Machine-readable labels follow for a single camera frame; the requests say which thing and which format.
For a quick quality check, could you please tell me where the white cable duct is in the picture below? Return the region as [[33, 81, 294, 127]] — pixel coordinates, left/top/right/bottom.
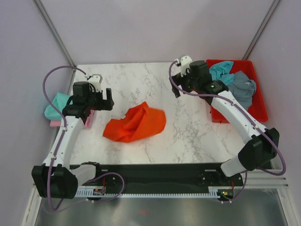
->
[[74, 186, 221, 199]]

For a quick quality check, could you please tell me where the grey t shirt in bin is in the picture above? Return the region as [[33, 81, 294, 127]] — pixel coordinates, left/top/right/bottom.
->
[[228, 71, 257, 110]]

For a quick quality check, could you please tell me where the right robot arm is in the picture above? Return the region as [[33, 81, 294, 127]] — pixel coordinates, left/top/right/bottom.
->
[[169, 56, 280, 186]]

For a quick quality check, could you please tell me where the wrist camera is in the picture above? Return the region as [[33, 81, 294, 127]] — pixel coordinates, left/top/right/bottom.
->
[[175, 56, 192, 75], [87, 74, 103, 92]]

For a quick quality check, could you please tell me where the red plastic bin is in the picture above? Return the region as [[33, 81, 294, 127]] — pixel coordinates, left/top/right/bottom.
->
[[206, 59, 268, 123]]

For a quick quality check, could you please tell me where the cyan t shirt in bin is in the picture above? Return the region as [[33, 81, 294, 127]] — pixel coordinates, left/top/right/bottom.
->
[[209, 61, 235, 86]]

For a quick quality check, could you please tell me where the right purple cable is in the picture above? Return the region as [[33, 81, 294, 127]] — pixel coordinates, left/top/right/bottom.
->
[[169, 60, 287, 204]]

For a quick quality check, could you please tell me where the orange t shirt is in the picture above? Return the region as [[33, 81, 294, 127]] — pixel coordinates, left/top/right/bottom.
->
[[103, 102, 166, 143]]

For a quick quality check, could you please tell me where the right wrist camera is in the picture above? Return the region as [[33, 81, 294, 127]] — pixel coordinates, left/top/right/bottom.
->
[[175, 56, 192, 75]]

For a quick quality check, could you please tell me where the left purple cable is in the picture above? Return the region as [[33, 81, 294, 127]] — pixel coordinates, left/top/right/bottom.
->
[[42, 65, 125, 211]]

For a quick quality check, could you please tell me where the corner frame post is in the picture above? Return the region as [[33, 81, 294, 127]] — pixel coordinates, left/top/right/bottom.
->
[[242, 0, 282, 60], [33, 0, 76, 66]]

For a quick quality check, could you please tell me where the purple cable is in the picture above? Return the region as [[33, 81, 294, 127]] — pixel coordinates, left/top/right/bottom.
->
[[42, 65, 125, 211], [169, 60, 287, 204]]

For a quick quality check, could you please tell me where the left corner frame post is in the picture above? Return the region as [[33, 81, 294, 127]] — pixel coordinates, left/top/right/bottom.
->
[[33, 0, 76, 66]]

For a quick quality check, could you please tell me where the folded pink t shirt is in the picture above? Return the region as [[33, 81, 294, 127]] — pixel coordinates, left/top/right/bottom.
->
[[50, 110, 95, 129]]

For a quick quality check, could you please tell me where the right corner frame post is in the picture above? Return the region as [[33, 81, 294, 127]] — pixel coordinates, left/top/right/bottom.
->
[[242, 0, 282, 60]]

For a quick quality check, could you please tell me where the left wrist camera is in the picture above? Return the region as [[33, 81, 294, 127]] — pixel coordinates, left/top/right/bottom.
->
[[87, 74, 103, 92]]

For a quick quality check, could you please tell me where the aluminium frame rail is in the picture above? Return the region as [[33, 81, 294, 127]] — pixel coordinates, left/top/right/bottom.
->
[[32, 170, 290, 189]]

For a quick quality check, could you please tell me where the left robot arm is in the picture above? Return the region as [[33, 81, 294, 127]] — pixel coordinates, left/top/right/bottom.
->
[[32, 81, 114, 199]]

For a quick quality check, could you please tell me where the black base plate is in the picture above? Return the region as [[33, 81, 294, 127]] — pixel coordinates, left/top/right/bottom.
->
[[85, 163, 243, 194]]

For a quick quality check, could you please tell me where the folded teal t shirt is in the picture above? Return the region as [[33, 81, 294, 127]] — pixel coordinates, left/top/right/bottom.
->
[[44, 92, 70, 121]]

